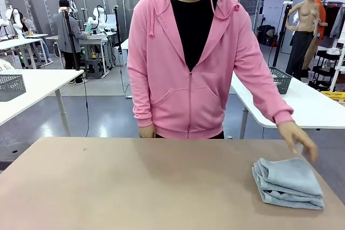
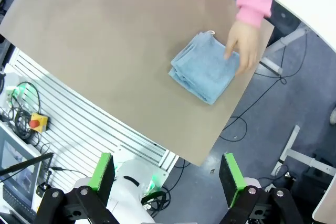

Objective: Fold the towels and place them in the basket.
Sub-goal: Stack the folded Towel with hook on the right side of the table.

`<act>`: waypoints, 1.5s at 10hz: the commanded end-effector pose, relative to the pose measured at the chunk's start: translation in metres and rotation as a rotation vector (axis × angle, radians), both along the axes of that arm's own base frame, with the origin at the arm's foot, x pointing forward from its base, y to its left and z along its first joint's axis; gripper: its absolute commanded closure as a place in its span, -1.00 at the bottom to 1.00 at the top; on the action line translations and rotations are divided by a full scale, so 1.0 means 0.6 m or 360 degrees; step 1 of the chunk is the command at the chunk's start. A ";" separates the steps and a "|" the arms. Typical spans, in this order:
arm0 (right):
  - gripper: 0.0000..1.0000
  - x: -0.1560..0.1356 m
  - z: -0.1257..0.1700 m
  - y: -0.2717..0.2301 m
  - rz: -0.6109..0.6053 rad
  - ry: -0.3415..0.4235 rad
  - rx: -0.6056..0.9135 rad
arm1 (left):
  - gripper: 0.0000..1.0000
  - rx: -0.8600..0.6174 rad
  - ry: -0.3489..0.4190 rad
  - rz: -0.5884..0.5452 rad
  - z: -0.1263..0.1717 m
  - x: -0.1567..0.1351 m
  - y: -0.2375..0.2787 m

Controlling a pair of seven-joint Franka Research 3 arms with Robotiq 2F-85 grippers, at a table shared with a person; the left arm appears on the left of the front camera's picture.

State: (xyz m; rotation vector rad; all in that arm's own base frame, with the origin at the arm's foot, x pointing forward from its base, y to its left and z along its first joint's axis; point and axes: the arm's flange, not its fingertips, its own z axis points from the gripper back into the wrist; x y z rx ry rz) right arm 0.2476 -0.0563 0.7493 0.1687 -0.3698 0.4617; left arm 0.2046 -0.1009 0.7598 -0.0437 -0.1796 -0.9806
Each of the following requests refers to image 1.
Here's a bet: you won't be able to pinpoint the grey woven plastic basket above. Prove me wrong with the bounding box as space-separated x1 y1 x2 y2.
0 74 27 102
268 66 294 95

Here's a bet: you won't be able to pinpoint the beige striped cushion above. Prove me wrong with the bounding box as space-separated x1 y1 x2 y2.
0 59 13 74

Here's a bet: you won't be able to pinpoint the seated person in grey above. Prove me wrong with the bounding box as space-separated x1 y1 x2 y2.
20 17 53 64

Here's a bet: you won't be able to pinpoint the person's left forearm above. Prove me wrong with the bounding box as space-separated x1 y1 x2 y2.
250 73 295 128

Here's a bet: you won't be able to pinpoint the grey hanging garment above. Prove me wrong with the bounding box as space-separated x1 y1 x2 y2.
330 11 345 39

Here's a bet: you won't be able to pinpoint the black camera stand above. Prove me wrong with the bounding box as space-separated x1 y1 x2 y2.
113 5 123 66

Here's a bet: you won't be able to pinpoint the black hanging garment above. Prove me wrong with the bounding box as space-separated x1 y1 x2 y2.
324 5 341 39

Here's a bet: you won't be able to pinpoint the black tripod pole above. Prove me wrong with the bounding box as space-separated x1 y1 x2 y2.
62 9 80 71

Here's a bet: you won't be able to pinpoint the person in pink hoodie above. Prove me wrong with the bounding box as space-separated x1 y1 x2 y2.
126 0 319 141

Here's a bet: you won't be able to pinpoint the person's right forearm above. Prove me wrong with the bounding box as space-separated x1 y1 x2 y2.
127 73 154 129

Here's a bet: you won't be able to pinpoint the black utility cart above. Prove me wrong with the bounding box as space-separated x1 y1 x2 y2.
312 49 339 90

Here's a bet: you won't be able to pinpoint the man in grey jacket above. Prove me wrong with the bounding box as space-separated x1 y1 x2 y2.
52 0 90 85

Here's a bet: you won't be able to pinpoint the white metal rack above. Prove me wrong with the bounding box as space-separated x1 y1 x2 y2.
330 40 345 92

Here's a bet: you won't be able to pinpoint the thin black hanging cable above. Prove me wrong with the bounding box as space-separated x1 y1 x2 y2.
82 72 90 137

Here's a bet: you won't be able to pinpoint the black stand with white top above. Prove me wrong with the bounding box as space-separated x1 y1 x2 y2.
271 1 294 71

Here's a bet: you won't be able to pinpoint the person's right hand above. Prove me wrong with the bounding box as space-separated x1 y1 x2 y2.
139 126 157 140

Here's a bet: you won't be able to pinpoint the large white table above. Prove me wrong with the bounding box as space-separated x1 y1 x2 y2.
0 68 85 137
230 72 345 152

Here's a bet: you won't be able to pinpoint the person's left hand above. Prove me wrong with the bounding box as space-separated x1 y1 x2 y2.
277 121 319 164

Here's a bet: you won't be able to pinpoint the long white desk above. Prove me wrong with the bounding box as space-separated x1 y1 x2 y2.
0 33 46 69

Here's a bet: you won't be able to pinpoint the mannequin with orange shirt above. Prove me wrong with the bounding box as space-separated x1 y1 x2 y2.
301 0 328 71

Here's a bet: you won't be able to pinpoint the bare mannequin with black trousers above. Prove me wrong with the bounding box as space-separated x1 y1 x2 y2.
285 0 321 81

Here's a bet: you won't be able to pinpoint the black bags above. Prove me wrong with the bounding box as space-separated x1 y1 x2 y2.
257 24 276 47

